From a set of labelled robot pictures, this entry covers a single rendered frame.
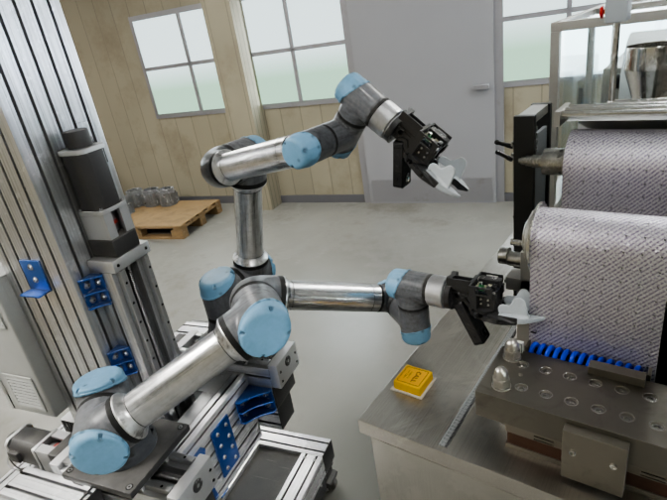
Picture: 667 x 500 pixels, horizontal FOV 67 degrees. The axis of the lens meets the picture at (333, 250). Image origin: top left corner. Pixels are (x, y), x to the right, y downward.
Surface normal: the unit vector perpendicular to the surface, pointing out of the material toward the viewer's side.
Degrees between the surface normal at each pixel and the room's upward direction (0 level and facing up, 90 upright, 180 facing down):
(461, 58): 90
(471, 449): 0
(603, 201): 92
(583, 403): 0
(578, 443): 90
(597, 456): 90
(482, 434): 0
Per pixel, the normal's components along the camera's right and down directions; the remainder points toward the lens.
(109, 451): 0.21, 0.42
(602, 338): -0.57, 0.41
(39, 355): 0.92, 0.04
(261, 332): 0.43, 0.27
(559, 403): -0.15, -0.90
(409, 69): -0.37, 0.44
